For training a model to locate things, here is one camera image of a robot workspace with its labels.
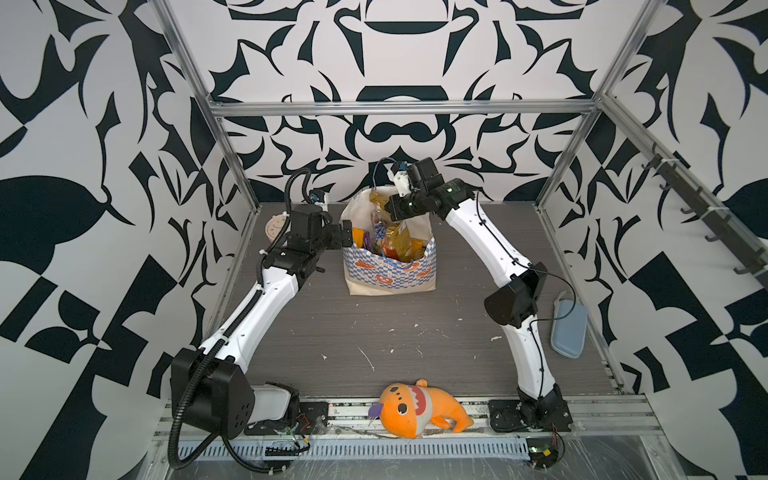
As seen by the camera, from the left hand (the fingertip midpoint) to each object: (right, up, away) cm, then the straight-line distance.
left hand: (334, 217), depth 80 cm
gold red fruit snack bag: (+13, -1, +6) cm, 14 cm away
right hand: (+14, +4, +4) cm, 15 cm away
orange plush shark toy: (+19, -44, -11) cm, 50 cm away
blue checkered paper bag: (+8, -15, +4) cm, 17 cm away
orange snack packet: (+5, -5, +12) cm, 14 cm away
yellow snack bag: (+20, -9, +5) cm, 22 cm away
